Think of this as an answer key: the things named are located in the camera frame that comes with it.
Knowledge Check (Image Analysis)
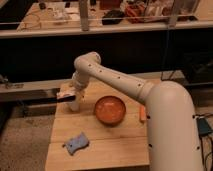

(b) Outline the metal frame post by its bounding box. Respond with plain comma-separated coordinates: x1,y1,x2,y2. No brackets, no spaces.
79,0,89,31

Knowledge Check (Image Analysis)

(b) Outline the orange block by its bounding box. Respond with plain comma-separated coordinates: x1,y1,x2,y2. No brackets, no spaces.
139,105,146,122

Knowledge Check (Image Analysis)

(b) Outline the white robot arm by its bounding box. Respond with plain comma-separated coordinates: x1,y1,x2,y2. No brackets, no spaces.
57,52,204,171

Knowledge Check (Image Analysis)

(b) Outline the metal rail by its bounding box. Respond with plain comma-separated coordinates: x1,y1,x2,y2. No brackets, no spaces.
0,79,69,102

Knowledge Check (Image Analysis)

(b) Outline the black bag on bench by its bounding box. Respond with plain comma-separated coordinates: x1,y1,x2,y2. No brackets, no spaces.
102,10,124,25

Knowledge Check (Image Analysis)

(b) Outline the orange ceramic cup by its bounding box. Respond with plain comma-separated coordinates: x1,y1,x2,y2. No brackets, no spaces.
94,96,126,125

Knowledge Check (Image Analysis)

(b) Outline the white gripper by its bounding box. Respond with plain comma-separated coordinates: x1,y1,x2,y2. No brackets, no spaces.
56,87,84,112

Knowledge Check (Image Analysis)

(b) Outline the blue device with cable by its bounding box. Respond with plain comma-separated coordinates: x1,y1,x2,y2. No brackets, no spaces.
197,118,212,136

